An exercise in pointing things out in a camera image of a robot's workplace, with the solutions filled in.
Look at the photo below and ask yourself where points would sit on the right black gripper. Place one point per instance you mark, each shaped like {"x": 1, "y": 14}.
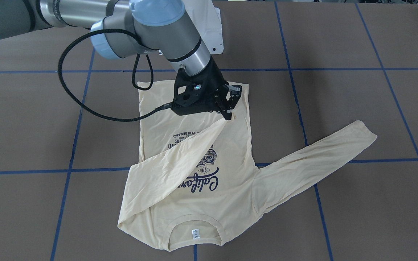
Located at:
{"x": 214, "y": 83}

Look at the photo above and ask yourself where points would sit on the cream long-sleeve graphic shirt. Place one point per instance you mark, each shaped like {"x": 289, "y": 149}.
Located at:
{"x": 196, "y": 181}

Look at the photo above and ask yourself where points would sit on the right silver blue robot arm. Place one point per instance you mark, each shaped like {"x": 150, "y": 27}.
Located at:
{"x": 187, "y": 32}

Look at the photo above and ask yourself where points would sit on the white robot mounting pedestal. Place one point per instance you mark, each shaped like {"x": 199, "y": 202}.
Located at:
{"x": 207, "y": 20}

